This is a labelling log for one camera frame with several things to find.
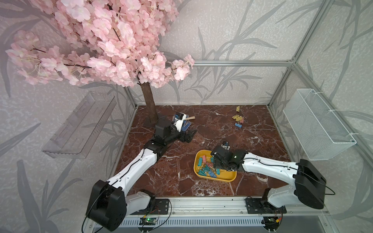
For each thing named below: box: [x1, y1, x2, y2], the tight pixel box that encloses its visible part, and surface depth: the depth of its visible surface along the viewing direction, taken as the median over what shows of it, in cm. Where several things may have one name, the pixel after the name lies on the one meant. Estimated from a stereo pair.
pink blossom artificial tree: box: [5, 0, 195, 125], surface depth 47 cm
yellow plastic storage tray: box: [193, 149, 238, 182], surface depth 85 cm
